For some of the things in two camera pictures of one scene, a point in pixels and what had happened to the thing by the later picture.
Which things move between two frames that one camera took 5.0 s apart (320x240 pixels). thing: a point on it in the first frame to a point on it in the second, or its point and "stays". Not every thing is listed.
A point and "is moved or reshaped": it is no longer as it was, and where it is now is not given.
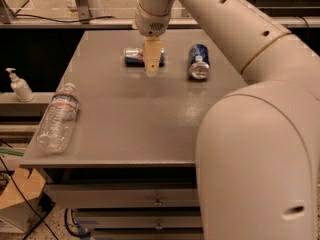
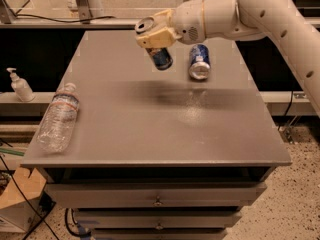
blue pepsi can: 199,63 stays
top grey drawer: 123,195 stays
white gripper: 150,23 to 187,22
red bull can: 134,57 is moved or reshaped
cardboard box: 15,212 stays
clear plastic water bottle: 57,126 stays
